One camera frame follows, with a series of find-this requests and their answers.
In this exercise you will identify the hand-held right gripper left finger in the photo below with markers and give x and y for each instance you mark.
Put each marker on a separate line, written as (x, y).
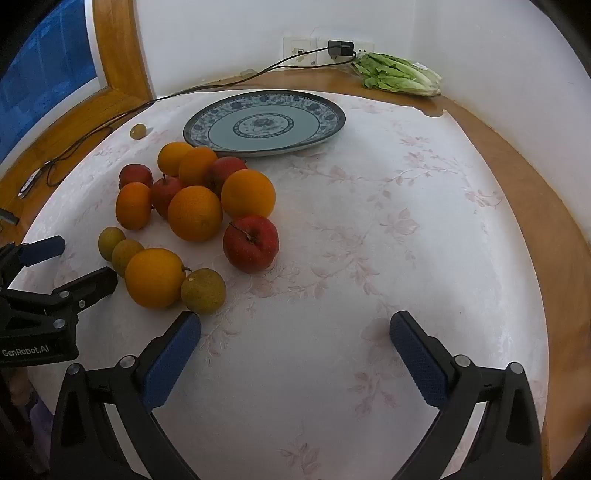
(171, 360)

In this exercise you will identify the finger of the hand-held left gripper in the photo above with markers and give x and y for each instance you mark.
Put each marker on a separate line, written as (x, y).
(90, 285)
(41, 249)

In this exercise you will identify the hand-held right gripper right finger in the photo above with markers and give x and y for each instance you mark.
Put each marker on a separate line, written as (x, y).
(418, 360)

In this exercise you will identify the small yellow-green pear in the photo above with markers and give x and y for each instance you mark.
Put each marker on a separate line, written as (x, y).
(138, 131)
(203, 290)
(110, 242)
(125, 256)

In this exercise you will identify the orange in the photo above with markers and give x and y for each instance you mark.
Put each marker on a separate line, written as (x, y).
(133, 206)
(195, 213)
(171, 156)
(154, 278)
(248, 194)
(196, 167)

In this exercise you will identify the red apple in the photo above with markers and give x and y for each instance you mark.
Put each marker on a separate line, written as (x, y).
(250, 243)
(135, 175)
(227, 169)
(164, 196)

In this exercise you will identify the blue patterned ceramic plate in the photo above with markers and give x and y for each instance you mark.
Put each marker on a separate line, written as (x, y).
(263, 123)

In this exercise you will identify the small white device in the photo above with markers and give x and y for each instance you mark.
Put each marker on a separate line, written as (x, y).
(27, 183)

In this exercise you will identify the white floral tablecloth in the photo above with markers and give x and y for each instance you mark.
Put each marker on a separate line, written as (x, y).
(346, 277)

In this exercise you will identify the glass window pane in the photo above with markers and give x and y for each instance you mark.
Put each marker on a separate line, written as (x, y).
(46, 69)

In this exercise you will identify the small clear plastic piece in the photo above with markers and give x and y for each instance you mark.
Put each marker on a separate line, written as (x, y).
(248, 72)

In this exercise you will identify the romaine lettuce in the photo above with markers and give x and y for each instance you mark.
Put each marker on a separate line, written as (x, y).
(392, 74)

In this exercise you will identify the black charger plug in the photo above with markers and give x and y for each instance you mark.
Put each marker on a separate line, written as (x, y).
(340, 47)

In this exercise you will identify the wooden window frame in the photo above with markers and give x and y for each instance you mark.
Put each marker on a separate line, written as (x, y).
(115, 46)

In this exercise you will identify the white wall socket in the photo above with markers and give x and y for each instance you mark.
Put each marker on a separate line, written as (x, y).
(367, 46)
(300, 50)

